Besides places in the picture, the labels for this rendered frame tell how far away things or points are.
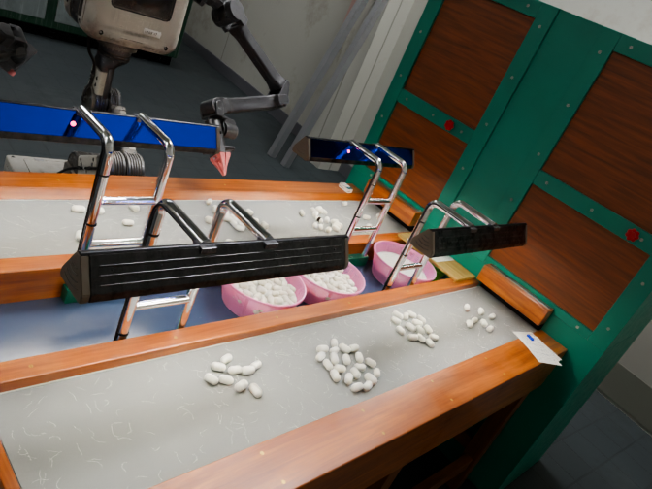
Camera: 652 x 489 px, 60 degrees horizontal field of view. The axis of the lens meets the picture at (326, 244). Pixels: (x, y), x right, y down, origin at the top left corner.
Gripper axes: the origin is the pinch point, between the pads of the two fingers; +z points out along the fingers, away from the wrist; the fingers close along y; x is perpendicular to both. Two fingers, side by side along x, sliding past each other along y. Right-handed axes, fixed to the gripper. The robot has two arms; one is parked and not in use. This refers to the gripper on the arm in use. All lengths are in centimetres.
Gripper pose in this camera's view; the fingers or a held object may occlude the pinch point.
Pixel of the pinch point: (223, 173)
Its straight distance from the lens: 206.5
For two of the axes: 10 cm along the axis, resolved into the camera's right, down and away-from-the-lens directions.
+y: 6.8, -0.6, 7.4
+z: 2.4, 9.6, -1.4
